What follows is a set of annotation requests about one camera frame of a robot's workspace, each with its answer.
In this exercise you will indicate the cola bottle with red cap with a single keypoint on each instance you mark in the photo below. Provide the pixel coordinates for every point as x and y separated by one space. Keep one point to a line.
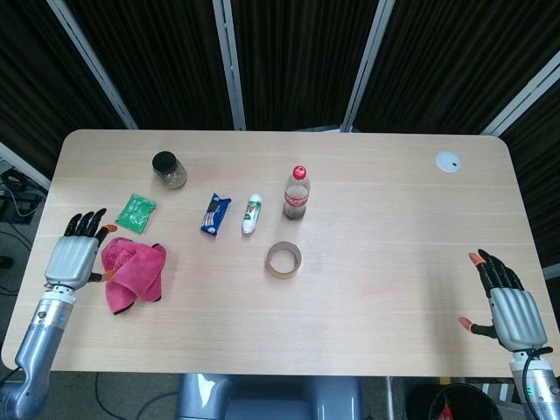
296 199

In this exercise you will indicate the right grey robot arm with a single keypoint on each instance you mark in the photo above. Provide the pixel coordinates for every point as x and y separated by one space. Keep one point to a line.
544 385

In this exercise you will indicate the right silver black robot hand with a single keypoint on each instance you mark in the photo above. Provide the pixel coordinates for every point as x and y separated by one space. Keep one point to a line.
518 316

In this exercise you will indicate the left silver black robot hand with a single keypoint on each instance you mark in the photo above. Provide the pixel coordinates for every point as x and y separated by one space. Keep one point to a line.
70 260

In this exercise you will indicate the green sachet packet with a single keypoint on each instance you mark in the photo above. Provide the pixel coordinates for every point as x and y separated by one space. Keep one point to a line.
136 213

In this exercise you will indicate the glass jar with black lid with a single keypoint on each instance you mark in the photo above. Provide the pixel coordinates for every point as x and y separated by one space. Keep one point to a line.
170 172

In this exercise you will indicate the small white plastic bottle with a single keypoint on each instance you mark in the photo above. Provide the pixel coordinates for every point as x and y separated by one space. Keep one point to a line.
252 214

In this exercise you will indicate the black trash bin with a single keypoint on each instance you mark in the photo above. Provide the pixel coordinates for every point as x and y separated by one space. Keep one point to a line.
420 402

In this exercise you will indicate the pink cloth with black trim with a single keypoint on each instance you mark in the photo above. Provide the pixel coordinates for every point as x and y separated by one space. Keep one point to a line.
135 271

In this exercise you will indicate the blue cookie packet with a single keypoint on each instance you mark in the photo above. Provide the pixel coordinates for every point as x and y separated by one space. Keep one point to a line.
215 215

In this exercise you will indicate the grey metal partition post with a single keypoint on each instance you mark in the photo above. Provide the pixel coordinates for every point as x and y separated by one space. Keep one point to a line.
94 65
22 164
231 65
367 65
525 94

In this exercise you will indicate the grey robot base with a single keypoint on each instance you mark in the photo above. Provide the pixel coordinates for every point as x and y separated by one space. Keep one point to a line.
271 396

